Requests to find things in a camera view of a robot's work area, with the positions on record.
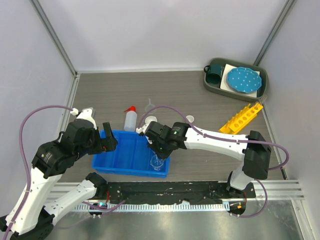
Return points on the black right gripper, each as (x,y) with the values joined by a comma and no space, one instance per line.
(162,155)

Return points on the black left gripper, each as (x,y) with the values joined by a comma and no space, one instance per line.
(105,144)

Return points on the tall clear glass beaker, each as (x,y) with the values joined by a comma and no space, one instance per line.
(156,163)

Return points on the blue plastic divided bin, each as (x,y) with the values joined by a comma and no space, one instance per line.
(131,157)

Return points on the small white ceramic crucible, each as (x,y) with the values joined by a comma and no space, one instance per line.
(190,118)

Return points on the yellow test tube rack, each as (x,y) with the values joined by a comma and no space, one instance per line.
(241,119)

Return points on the white ceramic evaporating dish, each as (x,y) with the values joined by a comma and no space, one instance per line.
(150,119)

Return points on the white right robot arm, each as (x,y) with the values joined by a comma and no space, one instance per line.
(254,155)

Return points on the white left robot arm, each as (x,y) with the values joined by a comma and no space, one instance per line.
(33,218)

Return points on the white wash bottle red cap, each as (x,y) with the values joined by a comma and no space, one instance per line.
(130,119)

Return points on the white square plate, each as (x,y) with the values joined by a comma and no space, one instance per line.
(224,85)

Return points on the dark green mug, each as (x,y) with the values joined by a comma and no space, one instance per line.
(213,73)

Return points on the blue polka dot plate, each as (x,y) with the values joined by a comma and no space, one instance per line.
(243,80)

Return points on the grey-green plastic tray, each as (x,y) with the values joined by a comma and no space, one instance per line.
(216,88)

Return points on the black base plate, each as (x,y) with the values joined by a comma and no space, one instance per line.
(173,192)

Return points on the white slotted cable duct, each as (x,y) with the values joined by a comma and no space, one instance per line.
(183,207)

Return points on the aluminium frame rail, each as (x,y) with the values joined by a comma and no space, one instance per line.
(278,190)

